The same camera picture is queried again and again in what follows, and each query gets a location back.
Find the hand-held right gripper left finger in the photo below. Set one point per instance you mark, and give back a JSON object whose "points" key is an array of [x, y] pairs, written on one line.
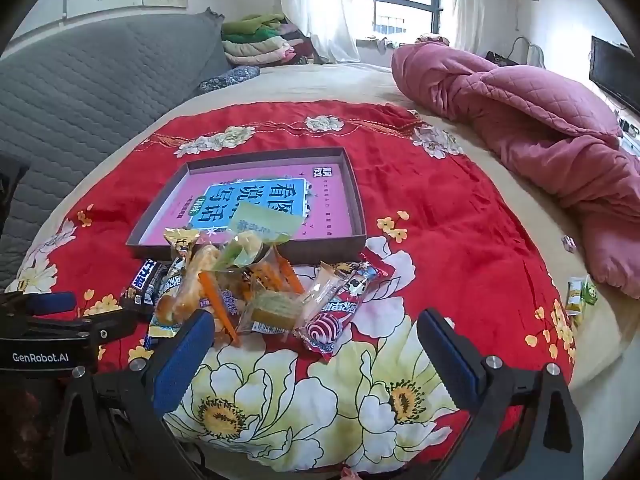
{"points": [[182, 360]]}

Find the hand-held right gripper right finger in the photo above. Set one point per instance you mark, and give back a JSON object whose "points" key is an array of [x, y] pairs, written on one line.
{"points": [[450, 355]]}

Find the white curtain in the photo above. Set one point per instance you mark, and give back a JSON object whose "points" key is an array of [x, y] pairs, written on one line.
{"points": [[320, 10], [470, 5]]}

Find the black chocolate bar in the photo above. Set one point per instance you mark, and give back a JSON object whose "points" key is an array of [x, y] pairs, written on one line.
{"points": [[142, 285]]}

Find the black television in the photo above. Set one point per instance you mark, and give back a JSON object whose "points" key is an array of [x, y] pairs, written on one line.
{"points": [[612, 70]]}

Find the red milk candy packet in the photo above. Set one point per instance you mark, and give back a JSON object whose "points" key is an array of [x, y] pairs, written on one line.
{"points": [[360, 285]]}

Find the blue floral cloth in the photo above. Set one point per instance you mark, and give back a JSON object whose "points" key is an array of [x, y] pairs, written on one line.
{"points": [[230, 77]]}

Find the yellow cartoon snack packet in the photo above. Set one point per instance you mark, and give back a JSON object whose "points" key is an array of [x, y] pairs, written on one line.
{"points": [[182, 242]]}

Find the red lollipop packet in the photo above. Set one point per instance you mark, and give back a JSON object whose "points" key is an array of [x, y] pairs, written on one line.
{"points": [[322, 332]]}

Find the dark snack bar packet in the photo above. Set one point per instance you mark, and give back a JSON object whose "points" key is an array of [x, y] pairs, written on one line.
{"points": [[176, 271]]}

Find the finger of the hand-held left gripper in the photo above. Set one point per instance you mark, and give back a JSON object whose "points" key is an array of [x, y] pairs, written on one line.
{"points": [[107, 327], [50, 302]]}

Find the pale green snack packet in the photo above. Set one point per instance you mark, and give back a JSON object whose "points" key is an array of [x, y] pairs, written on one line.
{"points": [[260, 225]]}

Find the stack of folded clothes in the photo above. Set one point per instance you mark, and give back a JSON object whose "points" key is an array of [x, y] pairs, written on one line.
{"points": [[255, 45]]}

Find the black bag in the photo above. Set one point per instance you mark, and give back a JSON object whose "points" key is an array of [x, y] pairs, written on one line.
{"points": [[500, 57]]}

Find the grey shallow cardboard box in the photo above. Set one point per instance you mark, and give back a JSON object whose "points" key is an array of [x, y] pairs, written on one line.
{"points": [[330, 252]]}

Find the clear green cake packet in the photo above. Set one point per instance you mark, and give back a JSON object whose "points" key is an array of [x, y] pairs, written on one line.
{"points": [[272, 312]]}

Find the red floral blanket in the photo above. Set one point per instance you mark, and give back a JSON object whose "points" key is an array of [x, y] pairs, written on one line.
{"points": [[450, 240]]}

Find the pink quilt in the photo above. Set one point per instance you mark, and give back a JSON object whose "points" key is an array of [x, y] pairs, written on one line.
{"points": [[525, 110]]}

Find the beige snack packet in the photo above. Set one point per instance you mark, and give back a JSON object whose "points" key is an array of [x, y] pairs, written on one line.
{"points": [[325, 285]]}

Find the small silver wrapper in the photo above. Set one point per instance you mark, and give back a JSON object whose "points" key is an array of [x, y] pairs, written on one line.
{"points": [[567, 244]]}

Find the clear bread packet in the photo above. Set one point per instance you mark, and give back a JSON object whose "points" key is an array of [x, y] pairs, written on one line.
{"points": [[192, 290]]}

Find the yellow green small packet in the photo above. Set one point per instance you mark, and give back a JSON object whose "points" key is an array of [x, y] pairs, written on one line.
{"points": [[574, 300]]}

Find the pink book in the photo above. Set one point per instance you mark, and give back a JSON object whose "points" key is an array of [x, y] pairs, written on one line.
{"points": [[225, 177]]}

